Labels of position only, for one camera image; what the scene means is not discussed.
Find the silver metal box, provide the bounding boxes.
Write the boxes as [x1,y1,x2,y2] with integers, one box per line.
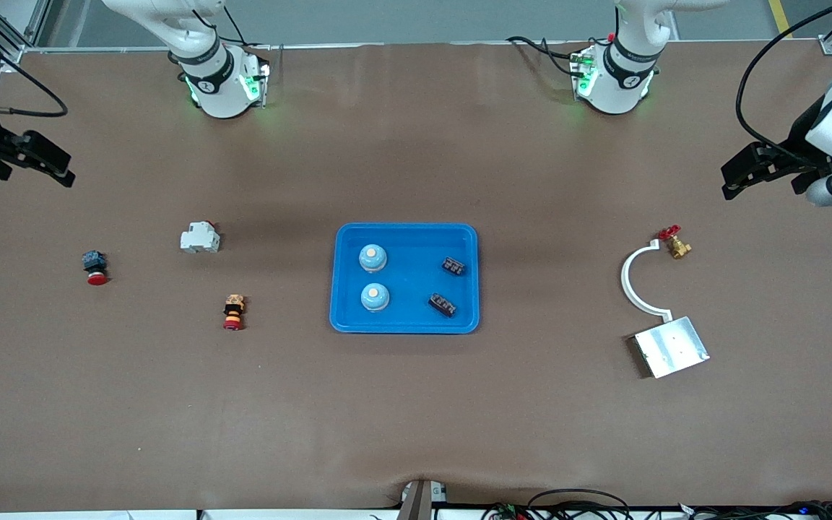
[631,316,711,379]

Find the blue desk bell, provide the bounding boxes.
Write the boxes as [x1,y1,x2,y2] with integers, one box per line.
[358,243,389,274]
[360,282,391,313]

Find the black cable bundle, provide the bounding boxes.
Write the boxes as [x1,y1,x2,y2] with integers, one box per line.
[676,500,832,520]

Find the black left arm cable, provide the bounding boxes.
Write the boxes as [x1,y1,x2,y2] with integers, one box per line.
[736,0,832,156]

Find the black right base cable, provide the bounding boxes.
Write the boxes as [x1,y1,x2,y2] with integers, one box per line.
[217,6,283,51]

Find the blue plastic tray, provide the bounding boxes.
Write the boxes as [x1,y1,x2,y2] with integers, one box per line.
[329,222,480,335]

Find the black left base cable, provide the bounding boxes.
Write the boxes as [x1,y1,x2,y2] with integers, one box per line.
[506,36,583,77]

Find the red yellow push button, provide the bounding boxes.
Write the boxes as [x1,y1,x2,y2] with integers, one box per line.
[222,293,247,332]

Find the black base cable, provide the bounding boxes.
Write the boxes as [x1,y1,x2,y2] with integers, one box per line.
[506,36,583,77]
[217,6,283,51]

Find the metal table edge bracket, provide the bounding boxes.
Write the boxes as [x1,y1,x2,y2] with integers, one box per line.
[398,479,449,520]

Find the white semicircular pipe clamp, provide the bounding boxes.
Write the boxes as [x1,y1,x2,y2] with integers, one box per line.
[620,239,673,321]

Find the brass valve red handle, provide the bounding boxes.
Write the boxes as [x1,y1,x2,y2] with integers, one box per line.
[659,225,693,260]

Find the white circuit breaker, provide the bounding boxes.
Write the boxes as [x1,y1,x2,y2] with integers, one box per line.
[180,220,221,255]

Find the coloured wire connectors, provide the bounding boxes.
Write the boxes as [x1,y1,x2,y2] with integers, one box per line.
[481,503,532,520]

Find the black looped cable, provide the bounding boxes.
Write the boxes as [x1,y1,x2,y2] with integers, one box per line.
[526,489,632,520]

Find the red mushroom button blue block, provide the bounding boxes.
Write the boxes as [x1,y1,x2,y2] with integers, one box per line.
[82,250,109,286]

